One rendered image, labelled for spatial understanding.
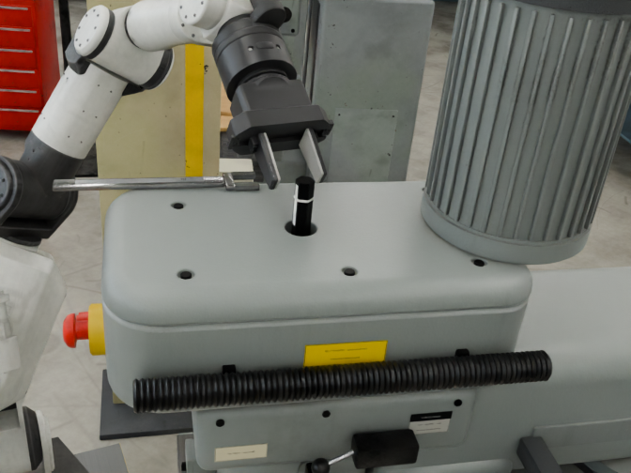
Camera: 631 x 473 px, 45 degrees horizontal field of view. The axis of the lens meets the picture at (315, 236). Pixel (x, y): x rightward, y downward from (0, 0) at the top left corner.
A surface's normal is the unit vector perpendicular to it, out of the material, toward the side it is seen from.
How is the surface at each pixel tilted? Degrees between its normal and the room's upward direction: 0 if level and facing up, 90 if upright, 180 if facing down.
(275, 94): 30
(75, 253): 0
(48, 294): 85
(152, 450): 0
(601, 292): 0
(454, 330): 90
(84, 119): 91
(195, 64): 90
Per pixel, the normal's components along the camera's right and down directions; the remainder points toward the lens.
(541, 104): -0.23, 0.48
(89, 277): 0.09, -0.86
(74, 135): 0.49, 0.50
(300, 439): 0.20, 0.51
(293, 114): 0.29, -0.49
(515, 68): -0.50, 0.40
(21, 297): 0.40, -0.04
